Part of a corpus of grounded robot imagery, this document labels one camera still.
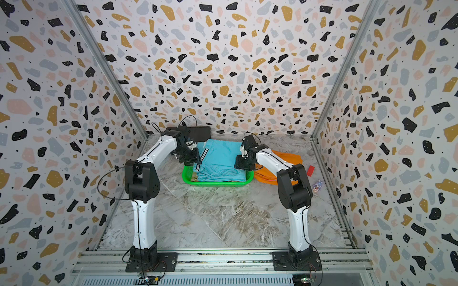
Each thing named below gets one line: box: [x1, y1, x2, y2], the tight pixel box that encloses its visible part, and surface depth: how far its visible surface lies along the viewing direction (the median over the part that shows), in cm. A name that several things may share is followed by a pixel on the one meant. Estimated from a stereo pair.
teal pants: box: [193, 138, 247, 182], surface depth 100 cm
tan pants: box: [190, 171, 200, 182], surface depth 94 cm
